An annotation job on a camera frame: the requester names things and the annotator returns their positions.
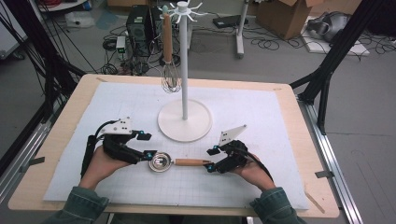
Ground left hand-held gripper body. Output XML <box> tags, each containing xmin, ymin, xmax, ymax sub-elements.
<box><xmin>100</xmin><ymin>116</ymin><xmax>148</xmax><ymax>165</ymax></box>

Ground person's left hand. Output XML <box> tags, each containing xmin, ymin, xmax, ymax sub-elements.
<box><xmin>78</xmin><ymin>145</ymin><xmax>132</xmax><ymax>190</ymax></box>

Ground tangle of black floor cables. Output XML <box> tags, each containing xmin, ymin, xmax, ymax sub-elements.
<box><xmin>102</xmin><ymin>26</ymin><xmax>163</xmax><ymax>77</ymax></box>
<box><xmin>248</xmin><ymin>27</ymin><xmax>312</xmax><ymax>52</ymax></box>

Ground aluminium rail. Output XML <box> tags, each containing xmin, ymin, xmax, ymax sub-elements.
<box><xmin>0</xmin><ymin>102</ymin><xmax>60</xmax><ymax>203</ymax></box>
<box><xmin>297</xmin><ymin>99</ymin><xmax>365</xmax><ymax>224</ymax></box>

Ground grey headset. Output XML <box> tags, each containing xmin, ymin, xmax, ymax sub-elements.
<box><xmin>306</xmin><ymin>11</ymin><xmax>352</xmax><ymax>44</ymax></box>

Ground clear plastic bag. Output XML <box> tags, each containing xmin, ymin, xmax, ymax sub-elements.
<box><xmin>64</xmin><ymin>10</ymin><xmax>96</xmax><ymax>29</ymax></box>

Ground cardboard box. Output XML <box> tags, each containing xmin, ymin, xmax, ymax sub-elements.
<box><xmin>255</xmin><ymin>0</ymin><xmax>325</xmax><ymax>40</ymax></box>

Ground wire whisk with mint handle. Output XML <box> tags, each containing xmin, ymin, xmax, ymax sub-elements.
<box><xmin>161</xmin><ymin>4</ymin><xmax>182</xmax><ymax>94</ymax></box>

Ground white slab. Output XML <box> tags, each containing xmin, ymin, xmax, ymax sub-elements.
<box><xmin>301</xmin><ymin>15</ymin><xmax>372</xmax><ymax>57</ymax></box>

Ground thin wooden stick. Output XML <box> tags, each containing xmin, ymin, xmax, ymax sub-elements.
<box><xmin>304</xmin><ymin>189</ymin><xmax>326</xmax><ymax>215</ymax></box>

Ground person's right hand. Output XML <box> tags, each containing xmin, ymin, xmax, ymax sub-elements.
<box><xmin>232</xmin><ymin>153</ymin><xmax>276</xmax><ymax>192</ymax></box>

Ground white floor stand post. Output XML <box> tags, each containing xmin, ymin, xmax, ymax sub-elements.
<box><xmin>234</xmin><ymin>0</ymin><xmax>251</xmax><ymax>59</ymax></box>

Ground black computer tower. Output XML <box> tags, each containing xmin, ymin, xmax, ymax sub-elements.
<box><xmin>125</xmin><ymin>4</ymin><xmax>167</xmax><ymax>59</ymax></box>

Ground white grid foam board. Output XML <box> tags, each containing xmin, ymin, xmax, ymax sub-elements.
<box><xmin>43</xmin><ymin>81</ymin><xmax>311</xmax><ymax>211</ymax></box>

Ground small white electronic box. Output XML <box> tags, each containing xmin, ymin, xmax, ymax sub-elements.
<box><xmin>115</xmin><ymin>35</ymin><xmax>127</xmax><ymax>61</ymax></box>

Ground round white table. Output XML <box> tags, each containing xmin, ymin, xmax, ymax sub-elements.
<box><xmin>36</xmin><ymin>0</ymin><xmax>88</xmax><ymax>13</ymax></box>

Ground black metal frame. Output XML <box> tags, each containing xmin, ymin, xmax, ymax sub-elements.
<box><xmin>289</xmin><ymin>0</ymin><xmax>389</xmax><ymax>135</ymax></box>
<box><xmin>0</xmin><ymin>0</ymin><xmax>87</xmax><ymax>124</ymax></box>

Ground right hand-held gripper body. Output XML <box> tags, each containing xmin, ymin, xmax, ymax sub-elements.
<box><xmin>214</xmin><ymin>124</ymin><xmax>250</xmax><ymax>175</ymax></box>

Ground grey metal clamp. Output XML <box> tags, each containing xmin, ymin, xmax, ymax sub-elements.
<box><xmin>19</xmin><ymin>156</ymin><xmax>46</xmax><ymax>174</ymax></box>
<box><xmin>315</xmin><ymin>170</ymin><xmax>335</xmax><ymax>179</ymax></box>

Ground white board panel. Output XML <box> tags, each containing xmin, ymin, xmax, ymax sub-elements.
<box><xmin>0</xmin><ymin>8</ymin><xmax>28</xmax><ymax>60</ymax></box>

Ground white utensil stand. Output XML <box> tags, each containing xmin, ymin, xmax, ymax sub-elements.
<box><xmin>157</xmin><ymin>0</ymin><xmax>214</xmax><ymax>143</ymax></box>

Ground black flat device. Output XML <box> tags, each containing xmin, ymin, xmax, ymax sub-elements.
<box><xmin>212</xmin><ymin>14</ymin><xmax>249</xmax><ymax>29</ymax></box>

